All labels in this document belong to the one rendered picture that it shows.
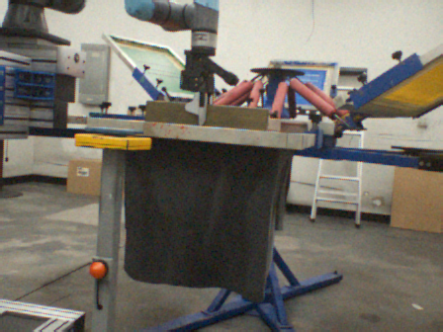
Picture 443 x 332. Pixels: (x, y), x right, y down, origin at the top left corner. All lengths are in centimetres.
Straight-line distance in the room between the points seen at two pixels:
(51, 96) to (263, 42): 461
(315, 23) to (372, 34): 66
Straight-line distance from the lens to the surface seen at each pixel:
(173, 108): 140
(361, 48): 601
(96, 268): 114
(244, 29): 618
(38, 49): 176
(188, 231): 139
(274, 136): 121
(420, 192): 592
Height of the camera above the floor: 100
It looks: 5 degrees down
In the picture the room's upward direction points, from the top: 4 degrees clockwise
